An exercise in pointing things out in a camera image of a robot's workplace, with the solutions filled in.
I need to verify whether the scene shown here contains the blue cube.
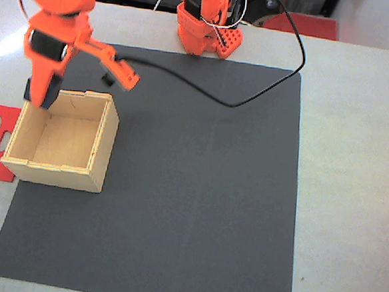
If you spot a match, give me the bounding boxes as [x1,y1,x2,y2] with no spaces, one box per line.
[22,72,65,111]

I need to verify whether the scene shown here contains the red flat object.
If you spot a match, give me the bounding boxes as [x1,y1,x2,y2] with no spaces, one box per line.
[260,9,340,42]

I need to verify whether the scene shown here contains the grey mat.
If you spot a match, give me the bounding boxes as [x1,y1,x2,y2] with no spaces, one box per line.
[0,35,309,292]

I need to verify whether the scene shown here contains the orange camera mount with camera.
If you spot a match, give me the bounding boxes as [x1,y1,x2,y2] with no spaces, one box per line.
[73,27,145,93]

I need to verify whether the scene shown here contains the black cable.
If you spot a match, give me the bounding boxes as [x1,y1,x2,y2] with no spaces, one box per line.
[113,0,311,113]

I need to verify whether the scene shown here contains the wooden box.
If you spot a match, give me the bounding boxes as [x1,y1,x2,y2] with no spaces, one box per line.
[0,84,122,195]

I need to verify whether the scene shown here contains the white wires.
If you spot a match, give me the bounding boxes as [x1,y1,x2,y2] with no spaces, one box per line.
[153,0,248,31]

